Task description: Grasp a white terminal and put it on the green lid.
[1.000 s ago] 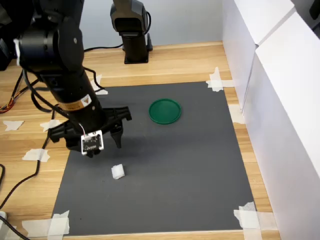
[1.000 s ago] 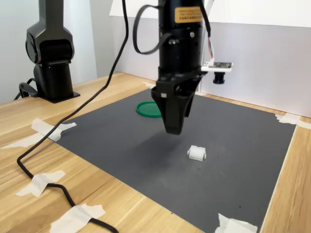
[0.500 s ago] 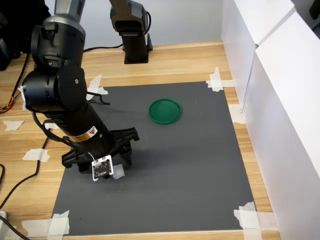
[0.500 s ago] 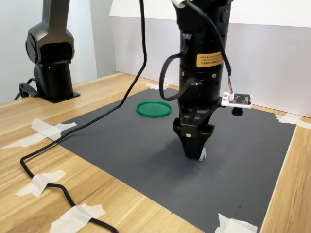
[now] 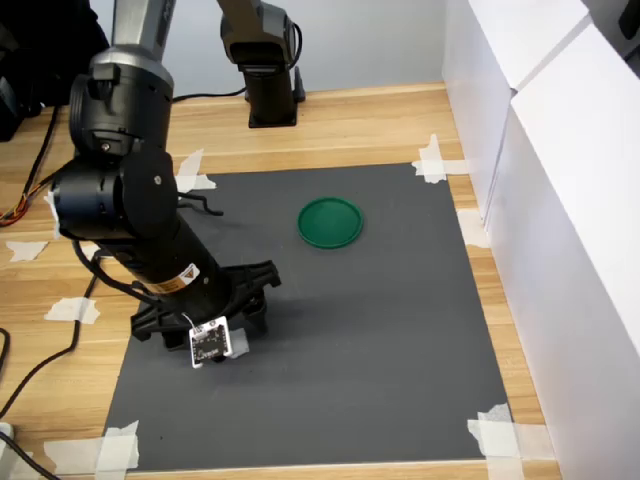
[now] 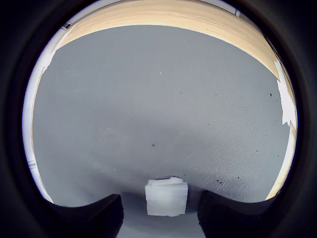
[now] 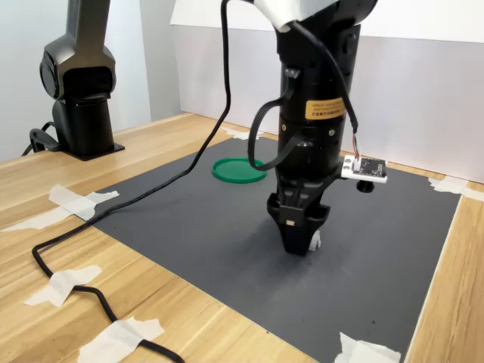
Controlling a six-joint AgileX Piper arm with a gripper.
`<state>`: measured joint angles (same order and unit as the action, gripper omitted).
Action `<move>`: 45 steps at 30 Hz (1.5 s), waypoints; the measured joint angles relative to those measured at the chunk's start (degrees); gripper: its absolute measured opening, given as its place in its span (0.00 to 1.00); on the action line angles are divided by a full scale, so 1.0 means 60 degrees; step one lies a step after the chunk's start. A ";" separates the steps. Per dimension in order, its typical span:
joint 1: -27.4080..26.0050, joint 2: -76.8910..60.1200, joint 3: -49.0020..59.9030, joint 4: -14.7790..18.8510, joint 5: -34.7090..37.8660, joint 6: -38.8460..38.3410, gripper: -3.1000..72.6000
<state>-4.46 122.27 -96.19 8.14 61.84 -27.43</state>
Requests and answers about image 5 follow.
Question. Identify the small white device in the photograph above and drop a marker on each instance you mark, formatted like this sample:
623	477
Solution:
6	431

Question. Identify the white partition box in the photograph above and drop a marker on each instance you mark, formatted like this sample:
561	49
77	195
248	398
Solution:
575	250
475	75

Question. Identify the dark grey mat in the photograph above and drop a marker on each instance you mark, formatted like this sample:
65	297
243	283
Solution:
350	325

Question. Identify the round green lid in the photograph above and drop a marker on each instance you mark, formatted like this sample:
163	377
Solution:
330	222

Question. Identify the white masking tape piece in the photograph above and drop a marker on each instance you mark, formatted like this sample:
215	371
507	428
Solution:
70	310
27	250
90	251
472	230
192	182
117	447
432	167
492	435

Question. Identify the small white wrist camera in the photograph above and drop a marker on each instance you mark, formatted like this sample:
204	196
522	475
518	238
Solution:
210	345

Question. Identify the black chair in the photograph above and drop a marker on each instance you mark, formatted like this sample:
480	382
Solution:
45	50

